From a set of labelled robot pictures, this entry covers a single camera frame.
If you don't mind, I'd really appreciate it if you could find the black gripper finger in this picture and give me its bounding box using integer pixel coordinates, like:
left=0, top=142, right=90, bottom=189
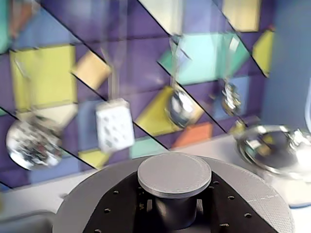
left=82, top=169, right=169, bottom=233
left=191, top=174, right=265, bottom=233

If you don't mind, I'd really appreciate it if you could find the grey round robot mount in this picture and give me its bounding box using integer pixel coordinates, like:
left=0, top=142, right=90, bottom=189
left=52, top=151, right=295, bottom=233

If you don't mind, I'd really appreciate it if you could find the shiny steel pot lid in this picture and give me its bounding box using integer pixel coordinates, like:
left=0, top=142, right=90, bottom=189
left=238, top=125, right=307, bottom=168

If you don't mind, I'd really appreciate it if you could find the shiny steel toy pot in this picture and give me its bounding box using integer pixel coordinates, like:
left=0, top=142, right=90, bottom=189
left=233, top=124, right=311, bottom=182

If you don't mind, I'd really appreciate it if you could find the white hanging grater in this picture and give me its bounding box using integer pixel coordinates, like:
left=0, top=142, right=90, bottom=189
left=94, top=46, right=136, bottom=154

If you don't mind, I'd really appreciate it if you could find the silver toy sink basin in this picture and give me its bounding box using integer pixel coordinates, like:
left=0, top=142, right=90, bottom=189
left=0, top=210, right=57, bottom=233

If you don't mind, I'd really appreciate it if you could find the shiny round skimmer utensil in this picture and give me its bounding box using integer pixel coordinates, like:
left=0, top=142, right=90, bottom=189
left=4, top=58, right=64, bottom=171

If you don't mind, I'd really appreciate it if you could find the shiny steel ladle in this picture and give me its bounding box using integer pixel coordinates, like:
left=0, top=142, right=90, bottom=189
left=164, top=33, right=203, bottom=130

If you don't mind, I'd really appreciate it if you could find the shiny steel spoon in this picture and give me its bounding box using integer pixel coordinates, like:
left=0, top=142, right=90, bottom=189
left=220, top=33, right=244, bottom=117

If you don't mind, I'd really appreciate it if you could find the blue toy kitchen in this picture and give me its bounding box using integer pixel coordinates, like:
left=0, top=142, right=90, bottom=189
left=0, top=0, right=311, bottom=233

